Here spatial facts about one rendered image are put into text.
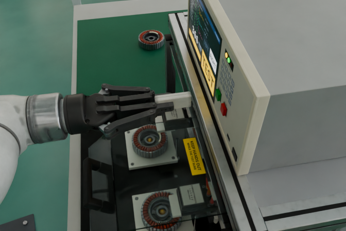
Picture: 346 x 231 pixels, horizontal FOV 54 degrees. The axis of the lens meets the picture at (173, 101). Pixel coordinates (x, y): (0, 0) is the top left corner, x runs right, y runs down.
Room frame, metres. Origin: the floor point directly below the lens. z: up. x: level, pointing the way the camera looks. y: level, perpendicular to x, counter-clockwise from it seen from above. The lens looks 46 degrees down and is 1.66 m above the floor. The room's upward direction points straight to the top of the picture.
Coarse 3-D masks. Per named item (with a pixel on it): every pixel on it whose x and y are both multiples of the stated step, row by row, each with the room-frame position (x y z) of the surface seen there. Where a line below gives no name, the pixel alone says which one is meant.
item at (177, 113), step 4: (180, 108) 0.69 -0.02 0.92; (184, 108) 0.71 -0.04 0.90; (164, 112) 0.68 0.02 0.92; (168, 112) 0.68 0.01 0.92; (172, 112) 0.68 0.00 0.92; (176, 112) 0.68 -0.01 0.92; (180, 112) 0.68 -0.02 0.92; (184, 112) 0.68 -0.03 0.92; (160, 116) 0.69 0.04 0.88; (164, 116) 0.66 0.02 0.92; (168, 116) 0.66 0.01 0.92; (172, 116) 0.66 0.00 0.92; (176, 116) 0.66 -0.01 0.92; (180, 116) 0.66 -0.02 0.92; (184, 116) 0.66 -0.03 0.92; (196, 116) 0.68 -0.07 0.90; (156, 120) 0.68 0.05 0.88; (160, 120) 0.68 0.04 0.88; (164, 120) 0.65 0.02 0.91; (168, 120) 0.64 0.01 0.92
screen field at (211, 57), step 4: (204, 36) 0.61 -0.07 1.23; (204, 40) 0.61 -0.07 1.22; (204, 44) 0.61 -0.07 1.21; (208, 44) 0.58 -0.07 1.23; (208, 48) 0.58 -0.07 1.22; (208, 52) 0.58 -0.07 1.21; (208, 56) 0.57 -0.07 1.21; (212, 56) 0.55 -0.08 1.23; (212, 60) 0.55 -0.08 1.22; (212, 64) 0.54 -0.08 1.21; (216, 64) 0.52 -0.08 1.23
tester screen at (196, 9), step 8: (192, 0) 0.73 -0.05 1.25; (200, 0) 0.66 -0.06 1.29; (192, 8) 0.73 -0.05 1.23; (200, 8) 0.66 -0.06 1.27; (192, 16) 0.72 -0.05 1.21; (200, 16) 0.65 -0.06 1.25; (208, 16) 0.60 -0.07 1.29; (192, 24) 0.72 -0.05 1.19; (200, 24) 0.65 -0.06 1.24; (208, 24) 0.59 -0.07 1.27; (192, 32) 0.72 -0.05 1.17; (200, 32) 0.64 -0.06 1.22; (208, 32) 0.59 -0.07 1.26; (216, 32) 0.54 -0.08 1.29; (200, 40) 0.64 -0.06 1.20; (208, 40) 0.58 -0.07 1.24; (216, 40) 0.53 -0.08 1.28; (200, 48) 0.64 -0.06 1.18; (216, 48) 0.53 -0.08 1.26; (216, 56) 0.52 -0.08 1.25; (200, 64) 0.63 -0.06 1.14
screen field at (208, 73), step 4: (204, 56) 0.60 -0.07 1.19; (204, 60) 0.60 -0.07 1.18; (204, 64) 0.59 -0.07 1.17; (208, 64) 0.57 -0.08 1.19; (204, 68) 0.59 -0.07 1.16; (208, 68) 0.57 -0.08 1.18; (204, 72) 0.59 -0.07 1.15; (208, 72) 0.56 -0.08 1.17; (208, 76) 0.56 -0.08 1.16; (212, 76) 0.53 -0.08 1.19; (208, 80) 0.56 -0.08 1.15; (212, 80) 0.53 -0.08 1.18; (212, 84) 0.53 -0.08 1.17; (212, 88) 0.53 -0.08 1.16; (212, 92) 0.52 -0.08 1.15
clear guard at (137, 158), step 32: (160, 128) 0.49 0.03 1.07; (192, 128) 0.49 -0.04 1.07; (128, 160) 0.41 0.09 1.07; (160, 160) 0.41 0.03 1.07; (96, 192) 0.36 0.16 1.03; (128, 192) 0.33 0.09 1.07; (160, 192) 0.33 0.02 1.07; (192, 192) 0.33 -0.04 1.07; (96, 224) 0.29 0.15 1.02; (128, 224) 0.27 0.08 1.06; (160, 224) 0.27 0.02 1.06
